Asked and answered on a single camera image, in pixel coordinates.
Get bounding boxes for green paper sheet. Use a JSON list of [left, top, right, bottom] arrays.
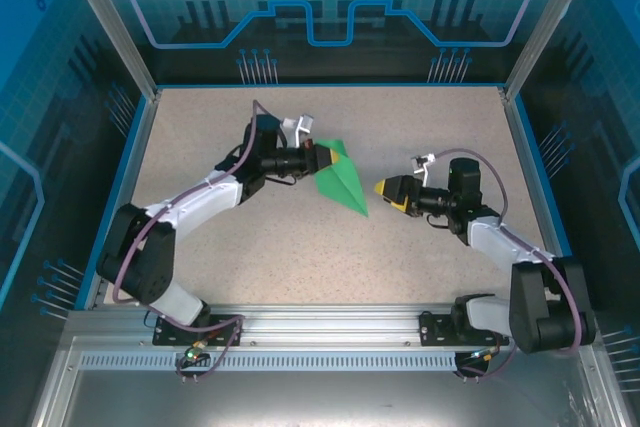
[[313, 138, 370, 219]]

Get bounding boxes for aluminium frame post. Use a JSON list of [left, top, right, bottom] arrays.
[[503, 0, 590, 102], [55, 0, 162, 102]]

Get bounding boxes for cable connector with green light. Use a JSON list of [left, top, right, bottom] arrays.
[[183, 340, 210, 363], [467, 346, 503, 364]]

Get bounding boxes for slotted grey cable duct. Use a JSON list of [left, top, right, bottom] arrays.
[[77, 352, 466, 372]]

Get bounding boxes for metal sheet panel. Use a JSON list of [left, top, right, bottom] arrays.
[[29, 335, 631, 427]]

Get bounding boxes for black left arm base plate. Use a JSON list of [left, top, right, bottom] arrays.
[[152, 312, 245, 347]]

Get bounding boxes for aluminium side rail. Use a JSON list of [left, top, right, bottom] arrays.
[[498, 87, 577, 311], [82, 89, 162, 311]]

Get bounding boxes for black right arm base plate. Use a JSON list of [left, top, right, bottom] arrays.
[[418, 310, 516, 347]]

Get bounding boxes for aluminium mounting beam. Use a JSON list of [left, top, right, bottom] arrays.
[[63, 302, 604, 348]]

